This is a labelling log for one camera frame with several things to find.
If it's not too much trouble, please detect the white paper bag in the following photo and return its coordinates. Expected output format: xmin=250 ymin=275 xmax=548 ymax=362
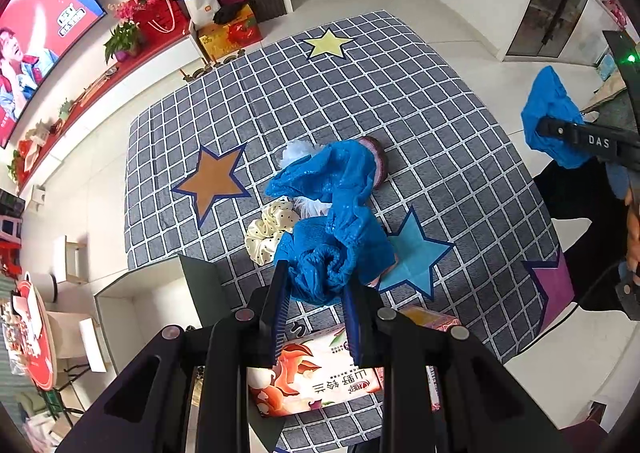
xmin=182 ymin=0 xmax=222 ymax=27

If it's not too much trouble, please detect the checked blanket with stars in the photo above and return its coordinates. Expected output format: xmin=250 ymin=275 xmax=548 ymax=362
xmin=125 ymin=10 xmax=576 ymax=453

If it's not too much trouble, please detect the person's right hand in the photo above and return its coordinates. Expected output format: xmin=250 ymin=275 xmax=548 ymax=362
xmin=623 ymin=180 xmax=640 ymax=284

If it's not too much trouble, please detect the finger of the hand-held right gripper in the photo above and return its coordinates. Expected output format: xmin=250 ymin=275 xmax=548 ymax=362
xmin=536 ymin=116 xmax=633 ymax=162

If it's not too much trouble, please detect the white round bin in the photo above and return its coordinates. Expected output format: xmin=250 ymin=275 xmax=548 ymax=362
xmin=25 ymin=272 xmax=61 ymax=301

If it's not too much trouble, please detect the blue plastic shoe cover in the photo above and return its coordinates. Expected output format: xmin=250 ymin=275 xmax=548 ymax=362
xmin=265 ymin=140 xmax=382 ymax=219
xmin=274 ymin=206 xmax=397 ymax=305
xmin=521 ymin=66 xmax=596 ymax=170

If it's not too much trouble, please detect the round red table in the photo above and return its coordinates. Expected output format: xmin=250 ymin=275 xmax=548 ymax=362
xmin=0 ymin=278 xmax=56 ymax=391

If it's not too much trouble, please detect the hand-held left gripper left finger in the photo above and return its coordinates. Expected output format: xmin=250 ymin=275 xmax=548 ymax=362
xmin=55 ymin=260 xmax=291 ymax=453

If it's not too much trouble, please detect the cream polka dot scrunchie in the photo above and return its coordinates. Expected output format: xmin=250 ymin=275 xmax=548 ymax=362
xmin=245 ymin=200 xmax=301 ymax=265

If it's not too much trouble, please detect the maroon seat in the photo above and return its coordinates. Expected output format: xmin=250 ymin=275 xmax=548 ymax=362
xmin=560 ymin=400 xmax=631 ymax=453

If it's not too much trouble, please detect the dark cloth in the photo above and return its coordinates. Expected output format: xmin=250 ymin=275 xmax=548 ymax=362
xmin=532 ymin=158 xmax=640 ymax=321

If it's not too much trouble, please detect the green potted plant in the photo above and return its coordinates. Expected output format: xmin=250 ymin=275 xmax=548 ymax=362
xmin=102 ymin=20 xmax=143 ymax=65

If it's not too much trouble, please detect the light blue fluffy cloth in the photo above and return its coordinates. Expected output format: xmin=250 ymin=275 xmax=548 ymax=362
xmin=277 ymin=139 xmax=333 ymax=220

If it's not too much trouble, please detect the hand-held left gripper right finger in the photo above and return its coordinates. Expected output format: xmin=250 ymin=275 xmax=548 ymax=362
xmin=342 ymin=279 xmax=573 ymax=453

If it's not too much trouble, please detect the pink striped knit headband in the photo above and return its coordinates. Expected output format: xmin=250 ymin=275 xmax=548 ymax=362
xmin=360 ymin=136 xmax=392 ymax=189

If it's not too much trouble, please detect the pink patterned carton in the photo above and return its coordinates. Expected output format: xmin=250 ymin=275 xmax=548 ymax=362
xmin=400 ymin=305 xmax=462 ymax=334

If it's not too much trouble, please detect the red topped television cabinet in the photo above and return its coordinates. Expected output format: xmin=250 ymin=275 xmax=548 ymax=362
xmin=15 ymin=28 xmax=201 ymax=194

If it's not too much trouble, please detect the yellow red gift carton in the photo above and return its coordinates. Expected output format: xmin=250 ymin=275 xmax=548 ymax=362
xmin=197 ymin=3 xmax=263 ymax=64

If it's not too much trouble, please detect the black cloth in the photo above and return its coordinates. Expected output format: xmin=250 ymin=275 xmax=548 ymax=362
xmin=214 ymin=3 xmax=246 ymax=25

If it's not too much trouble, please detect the floral tissue pack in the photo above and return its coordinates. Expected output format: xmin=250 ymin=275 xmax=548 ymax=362
xmin=247 ymin=325 xmax=386 ymax=420

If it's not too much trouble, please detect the white wooden stool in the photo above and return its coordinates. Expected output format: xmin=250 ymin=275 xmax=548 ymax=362
xmin=47 ymin=310 xmax=113 ymax=374
xmin=52 ymin=235 xmax=88 ymax=286

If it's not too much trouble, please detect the red flower gift box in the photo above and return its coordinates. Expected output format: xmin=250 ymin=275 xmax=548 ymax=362
xmin=107 ymin=0 xmax=192 ymax=36

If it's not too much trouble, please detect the curved television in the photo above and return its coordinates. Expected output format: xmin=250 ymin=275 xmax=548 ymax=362
xmin=0 ymin=0 xmax=108 ymax=149

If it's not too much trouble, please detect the black cable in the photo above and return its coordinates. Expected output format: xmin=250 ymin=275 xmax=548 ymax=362
xmin=500 ymin=260 xmax=626 ymax=369

